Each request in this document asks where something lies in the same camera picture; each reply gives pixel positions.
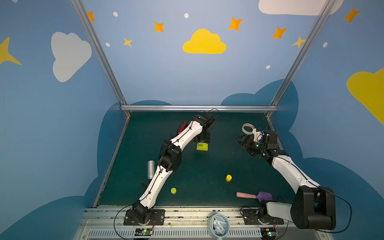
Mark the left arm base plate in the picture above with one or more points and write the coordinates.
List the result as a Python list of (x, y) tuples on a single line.
[(156, 217)]

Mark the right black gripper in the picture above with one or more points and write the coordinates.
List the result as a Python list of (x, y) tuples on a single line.
[(248, 141)]

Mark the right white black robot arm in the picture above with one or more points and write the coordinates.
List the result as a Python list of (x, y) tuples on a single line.
[(313, 207)]

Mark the long green block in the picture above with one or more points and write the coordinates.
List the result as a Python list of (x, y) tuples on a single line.
[(202, 146)]

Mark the aluminium frame post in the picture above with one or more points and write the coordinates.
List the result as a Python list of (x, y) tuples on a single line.
[(88, 26), (304, 50)]

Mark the green circuit board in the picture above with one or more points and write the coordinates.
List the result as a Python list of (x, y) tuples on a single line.
[(143, 232), (268, 234)]

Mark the left green circuit board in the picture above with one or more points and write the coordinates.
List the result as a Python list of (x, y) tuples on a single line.
[(143, 232)]

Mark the aluminium frame rear bar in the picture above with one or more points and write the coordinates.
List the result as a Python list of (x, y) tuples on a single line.
[(171, 108)]

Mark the silver metal bottle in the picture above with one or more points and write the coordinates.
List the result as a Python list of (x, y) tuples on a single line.
[(151, 169)]

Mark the aluminium frame right post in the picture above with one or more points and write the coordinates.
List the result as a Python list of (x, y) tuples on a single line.
[(304, 50)]

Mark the white tape roll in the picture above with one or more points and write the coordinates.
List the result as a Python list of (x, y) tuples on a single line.
[(248, 129)]

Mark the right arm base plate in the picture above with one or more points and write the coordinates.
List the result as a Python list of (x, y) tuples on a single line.
[(253, 217)]

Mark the pink purple brush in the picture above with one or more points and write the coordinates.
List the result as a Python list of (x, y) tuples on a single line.
[(261, 196)]

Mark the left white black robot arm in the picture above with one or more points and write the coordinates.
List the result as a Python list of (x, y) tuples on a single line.
[(170, 158)]

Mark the aluminium front rail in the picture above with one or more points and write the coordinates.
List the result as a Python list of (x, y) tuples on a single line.
[(184, 223)]

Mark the aluminium frame left post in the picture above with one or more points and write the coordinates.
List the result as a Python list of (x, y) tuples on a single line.
[(88, 26)]

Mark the red metal bottle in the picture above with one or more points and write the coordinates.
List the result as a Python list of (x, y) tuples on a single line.
[(182, 127)]

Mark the yellow cylinder block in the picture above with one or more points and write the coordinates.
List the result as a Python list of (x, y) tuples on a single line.
[(229, 178)]

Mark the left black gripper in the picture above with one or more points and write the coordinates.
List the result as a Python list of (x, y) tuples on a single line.
[(202, 137)]

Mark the round bowl with white pieces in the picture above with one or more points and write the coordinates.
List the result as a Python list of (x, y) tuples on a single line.
[(218, 226)]

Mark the right green circuit board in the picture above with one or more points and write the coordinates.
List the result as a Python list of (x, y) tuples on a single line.
[(268, 234)]

